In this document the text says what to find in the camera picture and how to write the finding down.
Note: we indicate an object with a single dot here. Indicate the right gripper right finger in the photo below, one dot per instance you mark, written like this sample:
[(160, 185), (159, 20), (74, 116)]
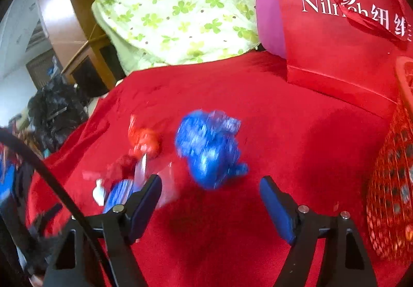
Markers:
[(345, 260)]

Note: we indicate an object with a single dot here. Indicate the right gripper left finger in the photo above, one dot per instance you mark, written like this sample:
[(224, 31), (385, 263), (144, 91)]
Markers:
[(74, 263)]

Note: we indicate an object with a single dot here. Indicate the blue white medicine box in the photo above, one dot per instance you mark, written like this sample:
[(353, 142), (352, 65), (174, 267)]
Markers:
[(119, 194)]

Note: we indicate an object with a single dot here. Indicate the red plastic bag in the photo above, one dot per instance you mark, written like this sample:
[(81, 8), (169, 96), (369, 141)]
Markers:
[(144, 141)]

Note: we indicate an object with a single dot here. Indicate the blue foil wrapper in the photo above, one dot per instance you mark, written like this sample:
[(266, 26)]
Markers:
[(207, 140)]

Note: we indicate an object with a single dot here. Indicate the red plastic mesh basket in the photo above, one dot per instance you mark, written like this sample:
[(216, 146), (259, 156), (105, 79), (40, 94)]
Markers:
[(389, 198)]

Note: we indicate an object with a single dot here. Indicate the black puffer jacket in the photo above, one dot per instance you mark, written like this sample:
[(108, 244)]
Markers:
[(55, 111)]

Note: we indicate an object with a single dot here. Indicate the wooden cabinet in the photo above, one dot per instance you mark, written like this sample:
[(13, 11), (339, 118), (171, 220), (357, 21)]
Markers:
[(95, 67)]

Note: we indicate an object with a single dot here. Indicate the red fleece blanket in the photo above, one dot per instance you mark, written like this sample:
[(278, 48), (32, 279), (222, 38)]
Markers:
[(318, 149)]

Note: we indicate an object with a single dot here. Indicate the red paper gift bag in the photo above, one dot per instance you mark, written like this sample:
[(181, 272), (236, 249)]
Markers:
[(347, 49)]

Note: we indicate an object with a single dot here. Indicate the magenta pillow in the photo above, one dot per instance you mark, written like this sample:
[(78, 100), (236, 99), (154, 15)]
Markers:
[(270, 27)]

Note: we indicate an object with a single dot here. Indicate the green clover quilt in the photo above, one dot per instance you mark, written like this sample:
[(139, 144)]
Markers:
[(155, 33)]

